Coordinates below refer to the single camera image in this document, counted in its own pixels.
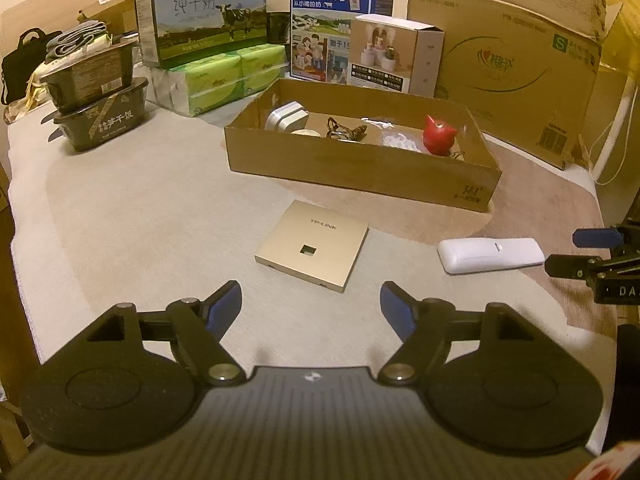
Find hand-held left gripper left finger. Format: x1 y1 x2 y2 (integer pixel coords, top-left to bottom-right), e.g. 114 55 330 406
87 280 247 387

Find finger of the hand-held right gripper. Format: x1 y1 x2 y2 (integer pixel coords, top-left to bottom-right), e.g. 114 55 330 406
544 254 601 281
572 227 622 248

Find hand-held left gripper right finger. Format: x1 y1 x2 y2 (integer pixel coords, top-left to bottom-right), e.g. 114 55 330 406
377 280 538 386

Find white remote control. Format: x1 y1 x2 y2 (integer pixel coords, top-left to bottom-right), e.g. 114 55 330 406
437 237 546 276

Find gold square wall panel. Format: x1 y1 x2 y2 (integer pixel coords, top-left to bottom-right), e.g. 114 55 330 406
254 199 370 295

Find red round toy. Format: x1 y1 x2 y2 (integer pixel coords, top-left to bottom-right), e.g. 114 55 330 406
422 114 458 157

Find brown patterned braided cord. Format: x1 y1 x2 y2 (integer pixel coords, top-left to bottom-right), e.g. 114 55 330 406
325 117 368 142

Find white pole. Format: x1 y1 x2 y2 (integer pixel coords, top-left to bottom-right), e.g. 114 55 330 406
595 79 632 186

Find white grey plug adapter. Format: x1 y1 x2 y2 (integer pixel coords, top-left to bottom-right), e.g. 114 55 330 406
265 101 310 133

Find large brown cardboard carton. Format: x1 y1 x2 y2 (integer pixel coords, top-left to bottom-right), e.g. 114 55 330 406
406 0 623 171

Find dark instant meal box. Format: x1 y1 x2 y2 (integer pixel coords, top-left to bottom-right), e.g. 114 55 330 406
40 42 138 111
52 77 151 153

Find yellow plastic bag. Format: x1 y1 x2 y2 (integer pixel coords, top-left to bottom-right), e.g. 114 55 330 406
592 0 640 68

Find green tissue multipack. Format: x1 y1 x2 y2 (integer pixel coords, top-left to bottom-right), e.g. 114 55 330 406
150 44 291 118

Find white product box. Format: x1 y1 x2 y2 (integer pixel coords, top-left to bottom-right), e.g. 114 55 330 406
346 14 446 98

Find green milk carton box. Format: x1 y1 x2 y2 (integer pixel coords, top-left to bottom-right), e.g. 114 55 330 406
132 0 268 68

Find blue milk carton box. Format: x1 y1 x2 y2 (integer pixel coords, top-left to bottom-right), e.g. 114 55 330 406
289 0 397 86

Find folded grey cloths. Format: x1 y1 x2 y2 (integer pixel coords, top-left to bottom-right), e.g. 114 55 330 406
45 21 108 61

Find black bag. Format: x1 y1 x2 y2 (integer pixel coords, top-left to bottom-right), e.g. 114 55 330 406
1 30 63 106

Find plain brown cardboard box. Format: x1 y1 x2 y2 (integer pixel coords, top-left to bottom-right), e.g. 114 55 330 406
77 0 143 36

